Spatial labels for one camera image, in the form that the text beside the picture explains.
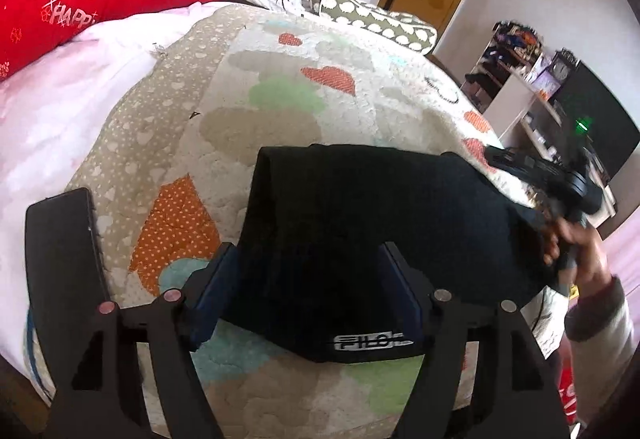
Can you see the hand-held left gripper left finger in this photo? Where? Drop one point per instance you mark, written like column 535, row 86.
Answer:
column 212, row 289

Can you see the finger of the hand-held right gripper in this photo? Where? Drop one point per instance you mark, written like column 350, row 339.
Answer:
column 505, row 161

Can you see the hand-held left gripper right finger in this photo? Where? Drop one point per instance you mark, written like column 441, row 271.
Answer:
column 405, row 294

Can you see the black pants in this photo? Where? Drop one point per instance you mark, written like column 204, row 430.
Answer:
column 350, row 219

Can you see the person's right forearm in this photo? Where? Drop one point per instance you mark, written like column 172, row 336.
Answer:
column 600, row 324

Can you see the person's right hand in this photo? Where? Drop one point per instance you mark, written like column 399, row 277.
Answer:
column 582, row 254

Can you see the white shelf unit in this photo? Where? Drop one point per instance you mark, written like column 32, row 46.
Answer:
column 515, row 84

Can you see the black television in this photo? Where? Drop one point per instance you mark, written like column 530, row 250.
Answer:
column 610, row 119

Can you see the green patterned bolster pillow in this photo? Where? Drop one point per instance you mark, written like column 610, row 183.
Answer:
column 380, row 21

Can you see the heart patterned quilt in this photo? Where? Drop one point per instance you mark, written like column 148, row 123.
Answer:
column 300, row 84

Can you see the pink bed sheet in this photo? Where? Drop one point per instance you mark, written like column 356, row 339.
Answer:
column 65, row 109

